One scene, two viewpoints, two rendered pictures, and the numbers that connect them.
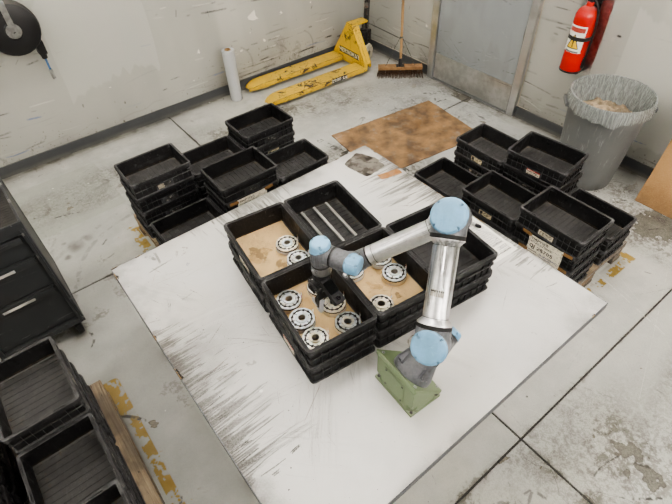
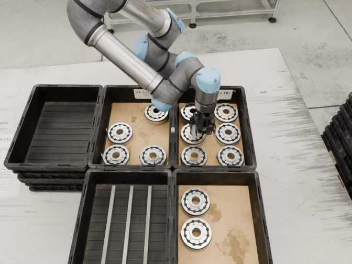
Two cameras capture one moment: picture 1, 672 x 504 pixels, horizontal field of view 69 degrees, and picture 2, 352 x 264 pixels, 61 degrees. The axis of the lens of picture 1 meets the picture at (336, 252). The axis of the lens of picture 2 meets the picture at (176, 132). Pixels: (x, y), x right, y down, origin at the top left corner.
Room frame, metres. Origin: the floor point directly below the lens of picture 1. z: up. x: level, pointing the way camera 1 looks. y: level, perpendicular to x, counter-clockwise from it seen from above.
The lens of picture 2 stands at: (1.85, 0.30, 1.86)
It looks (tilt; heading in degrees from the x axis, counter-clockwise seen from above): 55 degrees down; 210
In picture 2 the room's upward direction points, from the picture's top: straight up
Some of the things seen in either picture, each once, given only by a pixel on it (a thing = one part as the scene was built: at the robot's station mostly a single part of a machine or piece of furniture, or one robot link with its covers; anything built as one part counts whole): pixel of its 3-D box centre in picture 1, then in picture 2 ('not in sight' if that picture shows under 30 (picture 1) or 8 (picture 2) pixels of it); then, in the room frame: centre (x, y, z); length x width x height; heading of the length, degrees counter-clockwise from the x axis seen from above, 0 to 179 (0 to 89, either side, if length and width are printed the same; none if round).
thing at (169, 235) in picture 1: (193, 235); not in sight; (2.29, 0.91, 0.26); 0.40 x 0.30 x 0.23; 126
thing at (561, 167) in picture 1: (538, 181); not in sight; (2.54, -1.35, 0.37); 0.42 x 0.34 x 0.46; 37
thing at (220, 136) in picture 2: (301, 318); (228, 133); (1.15, 0.14, 0.86); 0.10 x 0.10 x 0.01
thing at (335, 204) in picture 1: (331, 222); (125, 231); (1.68, 0.01, 0.87); 0.40 x 0.30 x 0.11; 29
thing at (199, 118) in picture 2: (321, 280); (204, 118); (1.22, 0.06, 0.99); 0.09 x 0.08 x 0.12; 37
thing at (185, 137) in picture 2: (333, 302); (193, 133); (1.22, 0.02, 0.86); 0.10 x 0.10 x 0.01
